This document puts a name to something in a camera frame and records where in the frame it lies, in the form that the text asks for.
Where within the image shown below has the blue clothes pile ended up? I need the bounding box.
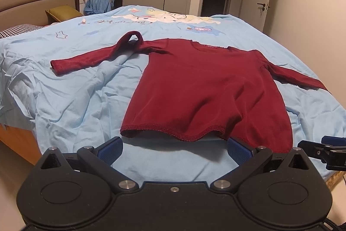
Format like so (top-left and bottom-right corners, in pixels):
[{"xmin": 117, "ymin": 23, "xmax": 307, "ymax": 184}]
[{"xmin": 83, "ymin": 0, "xmax": 115, "ymax": 16}]

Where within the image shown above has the checkered red white pillow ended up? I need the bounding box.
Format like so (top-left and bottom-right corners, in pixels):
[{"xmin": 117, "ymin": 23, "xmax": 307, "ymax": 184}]
[{"xmin": 0, "ymin": 23, "xmax": 43, "ymax": 39}]

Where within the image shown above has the wooden bed frame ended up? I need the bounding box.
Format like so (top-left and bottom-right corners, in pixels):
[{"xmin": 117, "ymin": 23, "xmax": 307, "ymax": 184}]
[{"xmin": 0, "ymin": 124, "xmax": 42, "ymax": 165}]

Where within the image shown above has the light blue cartoon bedsheet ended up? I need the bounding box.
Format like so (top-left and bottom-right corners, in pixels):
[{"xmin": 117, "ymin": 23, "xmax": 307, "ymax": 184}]
[{"xmin": 1, "ymin": 5, "xmax": 345, "ymax": 184}]

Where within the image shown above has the dark red long-sleeve shirt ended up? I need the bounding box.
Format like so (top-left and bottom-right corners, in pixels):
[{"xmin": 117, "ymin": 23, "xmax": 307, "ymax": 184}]
[{"xmin": 50, "ymin": 31, "xmax": 324, "ymax": 153}]

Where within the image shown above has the mustard yellow pillow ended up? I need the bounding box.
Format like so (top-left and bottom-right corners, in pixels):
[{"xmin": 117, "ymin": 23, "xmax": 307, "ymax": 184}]
[{"xmin": 45, "ymin": 5, "xmax": 83, "ymax": 22}]

